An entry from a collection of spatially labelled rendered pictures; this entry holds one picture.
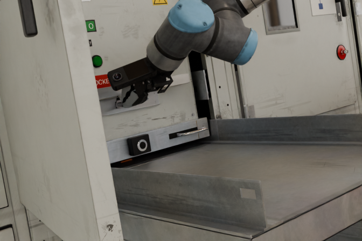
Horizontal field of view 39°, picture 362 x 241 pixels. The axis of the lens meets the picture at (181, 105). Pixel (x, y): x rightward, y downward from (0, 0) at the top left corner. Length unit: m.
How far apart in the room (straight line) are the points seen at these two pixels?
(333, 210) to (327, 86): 1.17
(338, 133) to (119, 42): 0.62
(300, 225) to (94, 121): 0.34
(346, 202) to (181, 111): 0.78
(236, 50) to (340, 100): 0.93
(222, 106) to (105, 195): 0.99
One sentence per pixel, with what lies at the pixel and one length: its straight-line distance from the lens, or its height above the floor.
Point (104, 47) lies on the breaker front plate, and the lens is 1.41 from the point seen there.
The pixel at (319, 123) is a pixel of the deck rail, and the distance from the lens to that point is 1.32.
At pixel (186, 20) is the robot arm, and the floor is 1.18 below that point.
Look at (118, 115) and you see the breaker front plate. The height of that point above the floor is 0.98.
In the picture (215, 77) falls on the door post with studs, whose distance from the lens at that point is 1.58.
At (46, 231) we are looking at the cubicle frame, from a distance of 1.29.
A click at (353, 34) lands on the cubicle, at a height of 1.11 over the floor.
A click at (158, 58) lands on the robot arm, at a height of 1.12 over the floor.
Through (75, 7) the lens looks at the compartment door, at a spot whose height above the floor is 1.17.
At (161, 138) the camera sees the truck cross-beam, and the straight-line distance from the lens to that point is 1.48.
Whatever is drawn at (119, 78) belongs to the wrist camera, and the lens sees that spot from 1.22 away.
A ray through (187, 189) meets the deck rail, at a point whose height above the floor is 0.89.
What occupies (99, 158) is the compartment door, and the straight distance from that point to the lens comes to 0.64.
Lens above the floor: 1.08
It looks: 4 degrees down
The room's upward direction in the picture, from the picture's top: 9 degrees counter-clockwise
